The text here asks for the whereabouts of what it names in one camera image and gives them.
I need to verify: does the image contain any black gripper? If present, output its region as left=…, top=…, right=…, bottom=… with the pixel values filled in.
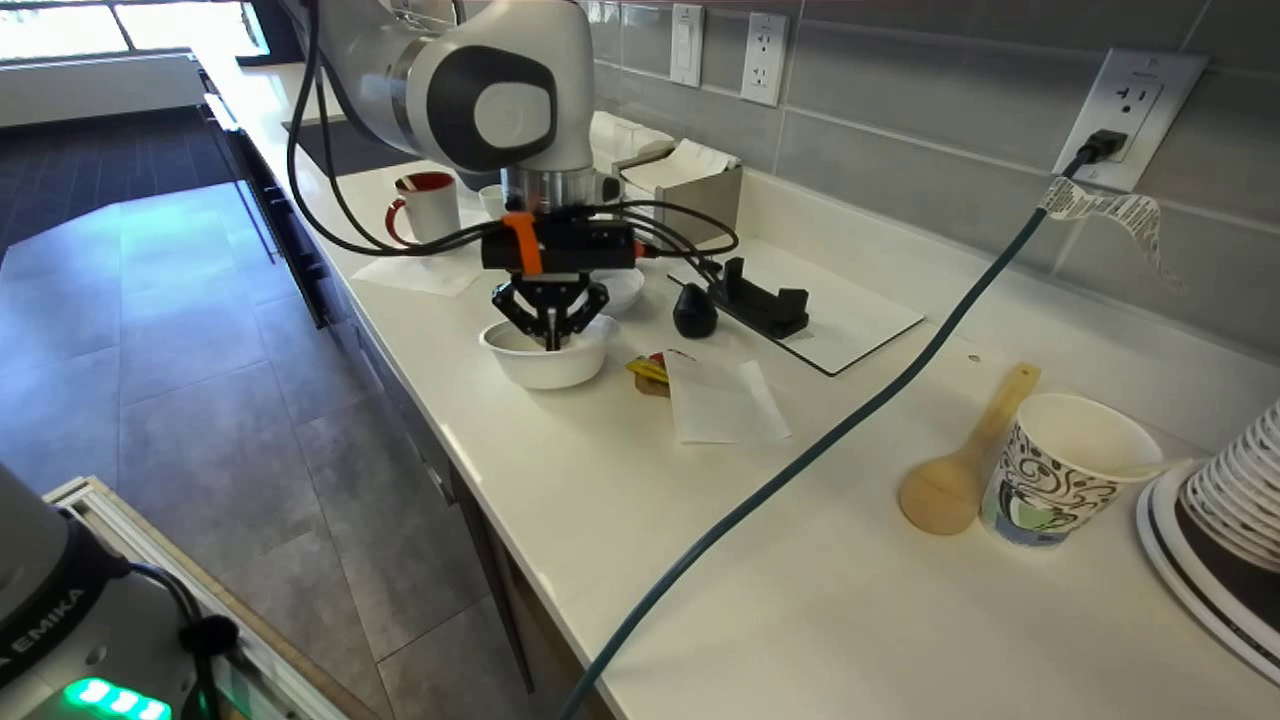
left=489, top=260, right=616, bottom=355

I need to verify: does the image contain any white round bowl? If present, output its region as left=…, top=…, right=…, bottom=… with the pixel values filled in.
left=476, top=311, right=616, bottom=395

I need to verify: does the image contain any black rounded small object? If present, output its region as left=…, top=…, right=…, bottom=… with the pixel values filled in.
left=670, top=279, right=725, bottom=343

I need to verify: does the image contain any yellow condiment packet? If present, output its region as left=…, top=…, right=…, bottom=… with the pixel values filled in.
left=623, top=349, right=678, bottom=401

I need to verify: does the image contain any white paper towel stack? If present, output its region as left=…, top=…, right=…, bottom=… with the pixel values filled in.
left=585, top=106, right=678, bottom=174

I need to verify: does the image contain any metal napkin dispenser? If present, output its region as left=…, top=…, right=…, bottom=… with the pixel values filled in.
left=620, top=134, right=747, bottom=252

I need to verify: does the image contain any black phone holder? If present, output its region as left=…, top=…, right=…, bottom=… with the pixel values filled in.
left=699, top=257, right=815, bottom=341

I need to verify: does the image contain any dark cabinet front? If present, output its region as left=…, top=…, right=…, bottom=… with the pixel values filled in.
left=218, top=116, right=616, bottom=720

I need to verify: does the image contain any wooden spoon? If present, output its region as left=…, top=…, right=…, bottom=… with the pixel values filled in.
left=894, top=359, right=1044, bottom=539

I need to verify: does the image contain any patterned paper cup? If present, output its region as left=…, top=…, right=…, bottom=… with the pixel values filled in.
left=982, top=386, right=1169, bottom=551

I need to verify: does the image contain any black power plug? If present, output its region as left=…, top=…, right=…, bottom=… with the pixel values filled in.
left=1061, top=123, right=1132, bottom=180

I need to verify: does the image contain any clear tape strip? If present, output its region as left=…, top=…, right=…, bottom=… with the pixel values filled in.
left=1041, top=174, right=1169, bottom=260

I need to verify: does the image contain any grey Franka device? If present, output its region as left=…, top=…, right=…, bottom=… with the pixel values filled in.
left=0, top=459, right=186, bottom=720

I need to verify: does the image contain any stack of white plates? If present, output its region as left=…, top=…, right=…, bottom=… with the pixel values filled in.
left=1132, top=456, right=1280, bottom=693

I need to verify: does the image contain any stack of paper cups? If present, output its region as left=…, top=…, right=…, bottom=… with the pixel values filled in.
left=1178, top=395, right=1280, bottom=574

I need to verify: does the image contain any white mug with red handle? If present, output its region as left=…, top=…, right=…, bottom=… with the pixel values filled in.
left=386, top=169, right=464, bottom=252

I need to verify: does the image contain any white wall switch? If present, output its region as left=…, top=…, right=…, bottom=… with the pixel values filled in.
left=663, top=0, right=709, bottom=91

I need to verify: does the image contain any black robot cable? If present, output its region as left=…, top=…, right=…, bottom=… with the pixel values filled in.
left=283, top=0, right=511, bottom=260

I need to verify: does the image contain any white metal frame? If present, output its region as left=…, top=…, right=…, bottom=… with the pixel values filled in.
left=45, top=472, right=358, bottom=720

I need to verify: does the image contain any black device cable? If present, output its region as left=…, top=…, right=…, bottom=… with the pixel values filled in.
left=124, top=563, right=254, bottom=720

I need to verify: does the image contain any white wall outlet with plug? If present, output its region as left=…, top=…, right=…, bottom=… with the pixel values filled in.
left=1051, top=48, right=1213, bottom=196

